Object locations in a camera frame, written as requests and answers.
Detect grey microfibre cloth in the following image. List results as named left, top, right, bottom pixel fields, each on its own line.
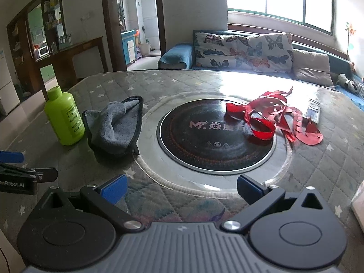
left=82, top=96, right=144, bottom=159

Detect green plastic bottle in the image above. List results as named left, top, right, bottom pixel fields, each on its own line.
left=44, top=86, right=85, bottom=146

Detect white refrigerator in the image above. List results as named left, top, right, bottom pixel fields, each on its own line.
left=0, top=49, right=20, bottom=116

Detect red ribbon strips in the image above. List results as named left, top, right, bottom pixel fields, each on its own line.
left=226, top=90, right=323, bottom=146

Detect black round induction cooktop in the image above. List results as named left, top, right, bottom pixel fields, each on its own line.
left=156, top=98, right=276, bottom=176

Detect grey quilted star tablecloth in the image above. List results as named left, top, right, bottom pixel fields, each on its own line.
left=9, top=70, right=363, bottom=272

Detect remote control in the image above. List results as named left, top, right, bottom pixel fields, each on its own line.
left=303, top=99, right=321, bottom=124

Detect dark wooden shelf cabinet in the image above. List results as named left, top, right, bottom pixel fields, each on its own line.
left=1, top=0, right=110, bottom=100

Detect beige cushion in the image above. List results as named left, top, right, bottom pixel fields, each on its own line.
left=292, top=49, right=333, bottom=86

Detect stuffed toy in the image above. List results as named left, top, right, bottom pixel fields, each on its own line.
left=336, top=73, right=357, bottom=94

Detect butterfly print pillow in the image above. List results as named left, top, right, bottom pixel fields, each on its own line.
left=194, top=32, right=294, bottom=73

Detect blue sofa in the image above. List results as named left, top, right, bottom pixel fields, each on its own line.
left=158, top=30, right=363, bottom=110

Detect white waste bin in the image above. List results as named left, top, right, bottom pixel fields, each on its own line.
left=139, top=43, right=151, bottom=57

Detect colourful pinwheel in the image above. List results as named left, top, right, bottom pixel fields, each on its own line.
left=345, top=22, right=356, bottom=58

